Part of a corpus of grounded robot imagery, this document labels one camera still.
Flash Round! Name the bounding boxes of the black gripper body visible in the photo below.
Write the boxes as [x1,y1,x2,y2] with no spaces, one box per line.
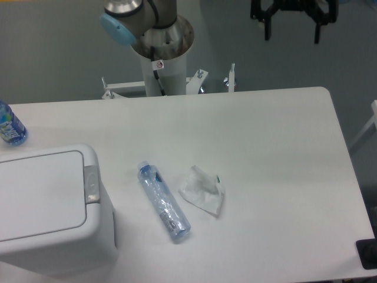
[250,1,339,23]

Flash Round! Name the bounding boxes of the grey trash can push button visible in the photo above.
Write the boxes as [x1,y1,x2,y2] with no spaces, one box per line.
[84,166,101,205]

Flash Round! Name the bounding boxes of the white trash can lid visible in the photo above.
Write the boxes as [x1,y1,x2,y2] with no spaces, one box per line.
[1,151,86,241]

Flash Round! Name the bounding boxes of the white trash can body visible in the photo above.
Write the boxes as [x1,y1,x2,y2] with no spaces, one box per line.
[1,144,118,275]

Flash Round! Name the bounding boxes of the crumpled white tissue packet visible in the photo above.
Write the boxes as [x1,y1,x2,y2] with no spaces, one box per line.
[178,165,226,218]

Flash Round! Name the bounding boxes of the empty clear plastic bottle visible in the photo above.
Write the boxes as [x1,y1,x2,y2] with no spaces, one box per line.
[137,162,191,242]

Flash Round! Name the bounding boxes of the black clamp at table edge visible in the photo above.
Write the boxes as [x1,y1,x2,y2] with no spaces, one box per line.
[356,239,376,270]

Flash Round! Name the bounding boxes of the blue labelled water bottle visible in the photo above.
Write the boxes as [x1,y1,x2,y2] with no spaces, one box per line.
[1,101,28,146]

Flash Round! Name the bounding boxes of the white frame at right edge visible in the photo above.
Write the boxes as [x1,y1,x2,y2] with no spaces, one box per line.
[348,100,376,156]

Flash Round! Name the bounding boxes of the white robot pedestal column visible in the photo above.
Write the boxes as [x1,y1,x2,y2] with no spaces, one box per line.
[131,17,195,97]

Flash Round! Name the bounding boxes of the black cable on pedestal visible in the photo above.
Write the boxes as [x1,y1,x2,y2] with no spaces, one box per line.
[150,45,167,97]

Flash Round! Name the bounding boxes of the white pedestal base frame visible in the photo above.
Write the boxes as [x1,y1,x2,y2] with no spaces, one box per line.
[101,63,237,100]

